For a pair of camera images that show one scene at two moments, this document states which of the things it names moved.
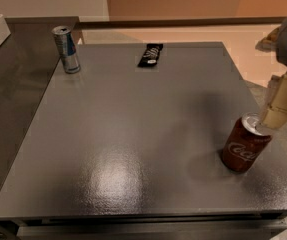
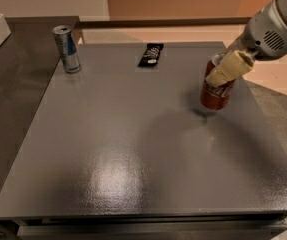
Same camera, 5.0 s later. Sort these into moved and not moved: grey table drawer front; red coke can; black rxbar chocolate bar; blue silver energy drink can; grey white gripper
Moved: grey white gripper; red coke can
Not moved: black rxbar chocolate bar; grey table drawer front; blue silver energy drink can
